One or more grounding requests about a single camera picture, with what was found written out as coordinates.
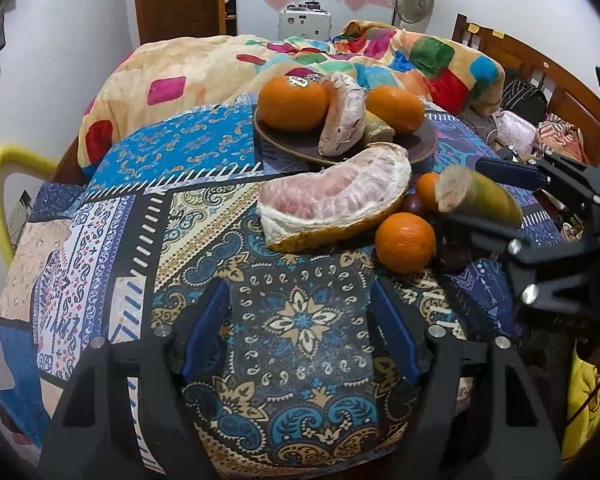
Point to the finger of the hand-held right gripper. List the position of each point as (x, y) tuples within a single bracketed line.
[(485, 230), (509, 172)]

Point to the small tangerine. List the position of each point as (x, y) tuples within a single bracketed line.
[(427, 190)]

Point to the yellow chair frame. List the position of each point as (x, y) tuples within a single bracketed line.
[(10, 175)]

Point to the peeled pomelo segment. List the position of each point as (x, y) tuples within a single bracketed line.
[(342, 115)]

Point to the standing electric fan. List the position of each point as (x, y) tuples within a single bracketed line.
[(414, 1)]

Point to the colourful patchwork quilt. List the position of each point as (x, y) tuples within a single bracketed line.
[(220, 70)]

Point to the large pomelo half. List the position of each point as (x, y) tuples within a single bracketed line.
[(330, 200)]

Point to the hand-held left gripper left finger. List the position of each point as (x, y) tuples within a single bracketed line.
[(206, 331)]

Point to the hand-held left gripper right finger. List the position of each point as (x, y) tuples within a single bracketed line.
[(396, 332)]

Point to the brown round plate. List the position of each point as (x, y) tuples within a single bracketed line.
[(300, 146)]

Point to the yellow cloth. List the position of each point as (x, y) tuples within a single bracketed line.
[(586, 390)]

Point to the white box appliance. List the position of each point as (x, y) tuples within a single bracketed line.
[(306, 22)]

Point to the dark purple passion fruit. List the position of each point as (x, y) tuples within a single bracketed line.
[(455, 255)]

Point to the pomelo wedge with green rind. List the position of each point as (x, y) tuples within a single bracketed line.
[(480, 196)]

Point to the pink bag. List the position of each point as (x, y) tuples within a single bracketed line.
[(517, 127)]

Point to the large orange with sticker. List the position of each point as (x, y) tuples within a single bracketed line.
[(293, 103)]

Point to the dark plum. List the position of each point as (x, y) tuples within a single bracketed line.
[(411, 205)]

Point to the blue paisley patterned cloth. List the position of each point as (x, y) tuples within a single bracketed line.
[(260, 280)]

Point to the wall socket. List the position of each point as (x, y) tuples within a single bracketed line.
[(21, 206)]

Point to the black striped bag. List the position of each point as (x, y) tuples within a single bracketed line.
[(522, 97)]

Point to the small green pomelo rind piece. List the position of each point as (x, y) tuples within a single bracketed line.
[(377, 131)]

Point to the wooden bed headboard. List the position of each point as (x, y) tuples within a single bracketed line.
[(545, 70)]

